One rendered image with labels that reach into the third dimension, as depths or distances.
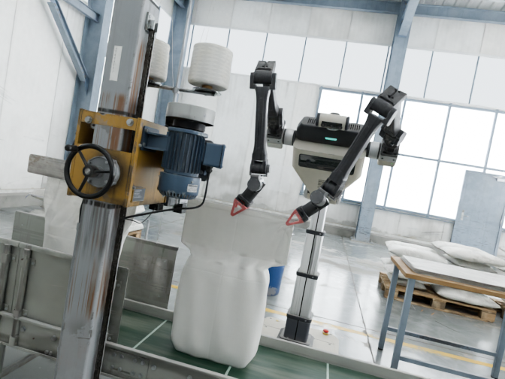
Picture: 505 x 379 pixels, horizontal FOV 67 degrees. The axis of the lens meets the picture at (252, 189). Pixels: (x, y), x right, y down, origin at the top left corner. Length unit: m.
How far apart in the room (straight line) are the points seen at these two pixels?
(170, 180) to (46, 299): 0.86
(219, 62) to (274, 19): 9.07
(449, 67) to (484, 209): 3.39
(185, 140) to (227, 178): 8.65
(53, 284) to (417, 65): 9.42
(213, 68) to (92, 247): 0.80
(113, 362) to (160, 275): 0.59
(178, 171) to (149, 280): 1.02
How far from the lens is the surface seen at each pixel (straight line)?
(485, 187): 10.23
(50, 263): 1.90
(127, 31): 1.48
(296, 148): 2.04
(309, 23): 10.45
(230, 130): 10.07
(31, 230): 2.64
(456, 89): 10.34
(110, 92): 1.45
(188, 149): 1.38
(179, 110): 1.37
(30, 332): 2.03
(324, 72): 10.06
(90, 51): 7.84
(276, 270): 3.94
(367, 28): 10.39
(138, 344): 1.90
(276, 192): 9.75
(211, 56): 1.55
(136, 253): 2.27
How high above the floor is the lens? 1.23
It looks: 3 degrees down
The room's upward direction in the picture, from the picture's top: 10 degrees clockwise
